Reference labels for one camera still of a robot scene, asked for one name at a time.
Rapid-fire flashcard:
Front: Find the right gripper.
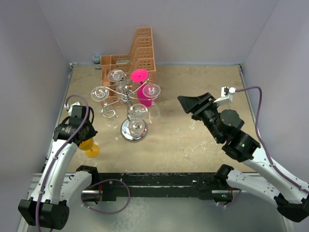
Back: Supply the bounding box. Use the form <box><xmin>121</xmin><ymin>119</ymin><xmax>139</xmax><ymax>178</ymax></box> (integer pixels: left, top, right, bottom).
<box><xmin>177</xmin><ymin>92</ymin><xmax>223</xmax><ymax>142</ymax></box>

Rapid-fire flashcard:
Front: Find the clear champagne flute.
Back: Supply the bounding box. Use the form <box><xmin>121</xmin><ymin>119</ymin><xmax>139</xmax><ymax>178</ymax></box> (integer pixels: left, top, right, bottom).
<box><xmin>142</xmin><ymin>84</ymin><xmax>161</xmax><ymax>124</ymax></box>

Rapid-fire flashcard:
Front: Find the clear back wine glass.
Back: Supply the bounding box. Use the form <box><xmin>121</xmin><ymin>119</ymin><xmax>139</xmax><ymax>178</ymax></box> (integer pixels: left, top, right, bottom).
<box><xmin>127</xmin><ymin>103</ymin><xmax>149</xmax><ymax>138</ymax></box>

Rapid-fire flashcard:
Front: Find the clear wine glass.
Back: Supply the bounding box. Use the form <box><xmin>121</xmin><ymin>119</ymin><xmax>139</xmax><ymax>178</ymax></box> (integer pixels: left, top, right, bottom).
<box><xmin>107</xmin><ymin>69</ymin><xmax>126</xmax><ymax>100</ymax></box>
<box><xmin>127</xmin><ymin>103</ymin><xmax>149</xmax><ymax>138</ymax></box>
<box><xmin>91</xmin><ymin>86</ymin><xmax>109</xmax><ymax>107</ymax></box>

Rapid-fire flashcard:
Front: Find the pink plastic goblet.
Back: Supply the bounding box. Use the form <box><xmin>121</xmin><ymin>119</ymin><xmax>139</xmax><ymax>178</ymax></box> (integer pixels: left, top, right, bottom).
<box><xmin>131</xmin><ymin>69</ymin><xmax>161</xmax><ymax>107</ymax></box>

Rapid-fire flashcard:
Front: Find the clear front wine glass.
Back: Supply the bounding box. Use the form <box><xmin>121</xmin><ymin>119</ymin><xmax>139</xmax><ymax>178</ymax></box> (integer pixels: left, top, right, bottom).
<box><xmin>107</xmin><ymin>69</ymin><xmax>126</xmax><ymax>100</ymax></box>

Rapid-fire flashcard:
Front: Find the yellow plastic goblet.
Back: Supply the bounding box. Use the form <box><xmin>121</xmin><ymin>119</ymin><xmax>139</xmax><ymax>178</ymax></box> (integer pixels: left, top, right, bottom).
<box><xmin>79</xmin><ymin>138</ymin><xmax>99</xmax><ymax>158</ymax></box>

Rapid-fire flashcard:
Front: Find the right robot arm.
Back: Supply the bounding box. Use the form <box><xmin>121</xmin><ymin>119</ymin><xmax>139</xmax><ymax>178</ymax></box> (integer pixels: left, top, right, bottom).
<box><xmin>177</xmin><ymin>87</ymin><xmax>309</xmax><ymax>222</ymax></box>

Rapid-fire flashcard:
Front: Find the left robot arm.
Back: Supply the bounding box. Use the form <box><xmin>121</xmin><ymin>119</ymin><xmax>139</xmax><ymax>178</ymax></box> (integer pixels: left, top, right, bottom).
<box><xmin>18</xmin><ymin>105</ymin><xmax>99</xmax><ymax>230</ymax></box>

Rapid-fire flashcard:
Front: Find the chrome wine glass rack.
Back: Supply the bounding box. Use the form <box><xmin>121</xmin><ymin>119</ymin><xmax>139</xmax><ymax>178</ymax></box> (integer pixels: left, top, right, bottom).
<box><xmin>101</xmin><ymin>85</ymin><xmax>148</xmax><ymax>143</ymax></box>

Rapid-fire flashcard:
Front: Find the orange plastic file organizer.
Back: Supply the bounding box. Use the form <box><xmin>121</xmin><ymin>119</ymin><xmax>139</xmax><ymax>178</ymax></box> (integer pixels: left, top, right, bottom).
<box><xmin>99</xmin><ymin>27</ymin><xmax>157</xmax><ymax>102</ymax></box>

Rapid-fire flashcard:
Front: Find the small grey cap bottle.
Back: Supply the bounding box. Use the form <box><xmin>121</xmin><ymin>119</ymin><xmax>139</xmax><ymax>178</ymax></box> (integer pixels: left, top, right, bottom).
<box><xmin>92</xmin><ymin>54</ymin><xmax>101</xmax><ymax>70</ymax></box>

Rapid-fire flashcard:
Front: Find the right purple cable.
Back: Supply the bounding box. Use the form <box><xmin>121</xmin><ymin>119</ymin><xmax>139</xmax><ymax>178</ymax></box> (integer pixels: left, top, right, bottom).
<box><xmin>235</xmin><ymin>86</ymin><xmax>309</xmax><ymax>194</ymax></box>

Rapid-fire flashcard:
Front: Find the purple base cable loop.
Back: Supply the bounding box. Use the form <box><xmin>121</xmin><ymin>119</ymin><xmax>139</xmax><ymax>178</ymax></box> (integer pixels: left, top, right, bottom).
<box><xmin>81</xmin><ymin>178</ymin><xmax>131</xmax><ymax>215</ymax></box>

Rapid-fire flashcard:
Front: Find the black base frame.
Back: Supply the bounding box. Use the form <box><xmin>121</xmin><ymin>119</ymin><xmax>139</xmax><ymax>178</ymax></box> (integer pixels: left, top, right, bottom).
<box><xmin>77</xmin><ymin>165</ymin><xmax>235</xmax><ymax>201</ymax></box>

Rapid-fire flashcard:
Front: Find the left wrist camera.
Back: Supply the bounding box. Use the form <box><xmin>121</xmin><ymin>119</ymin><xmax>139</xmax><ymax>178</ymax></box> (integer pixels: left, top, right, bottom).
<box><xmin>64</xmin><ymin>101</ymin><xmax>81</xmax><ymax>116</ymax></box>

